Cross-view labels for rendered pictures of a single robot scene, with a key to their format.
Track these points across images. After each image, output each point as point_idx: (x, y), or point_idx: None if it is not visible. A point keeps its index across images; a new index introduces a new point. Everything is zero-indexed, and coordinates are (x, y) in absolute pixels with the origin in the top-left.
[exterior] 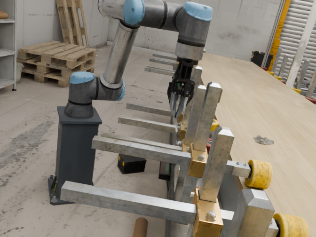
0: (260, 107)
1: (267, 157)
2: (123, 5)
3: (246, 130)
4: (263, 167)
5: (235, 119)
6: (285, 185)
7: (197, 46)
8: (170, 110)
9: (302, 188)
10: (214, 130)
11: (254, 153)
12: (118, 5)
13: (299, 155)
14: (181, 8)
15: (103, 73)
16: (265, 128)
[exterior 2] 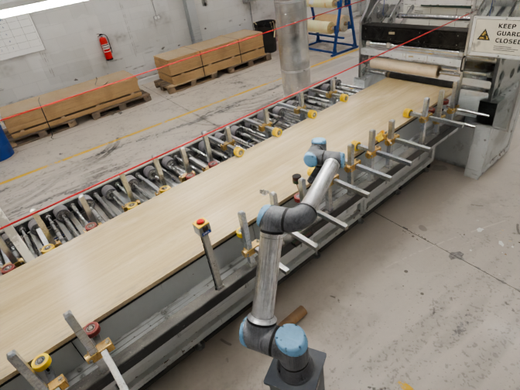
0: (192, 220)
1: (281, 184)
2: (336, 168)
3: (258, 201)
4: (314, 166)
5: (246, 211)
6: (299, 173)
7: None
8: None
9: (294, 171)
10: (230, 245)
11: (285, 187)
12: (333, 176)
13: (261, 182)
14: (320, 147)
15: (268, 321)
16: (240, 200)
